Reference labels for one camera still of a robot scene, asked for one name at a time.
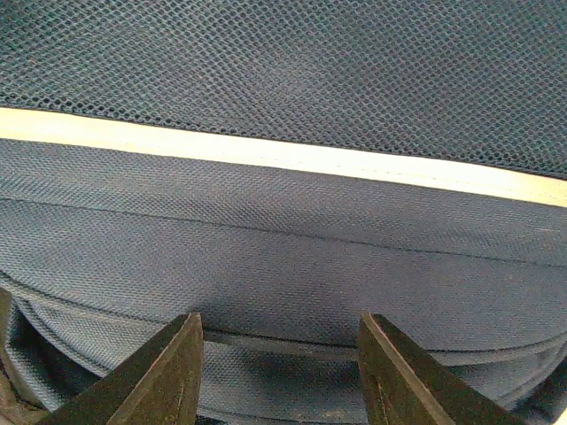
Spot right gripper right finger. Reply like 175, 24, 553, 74
358, 312, 523, 425

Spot navy blue backpack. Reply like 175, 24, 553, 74
1, 1, 566, 424

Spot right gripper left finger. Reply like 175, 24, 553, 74
40, 313, 204, 424

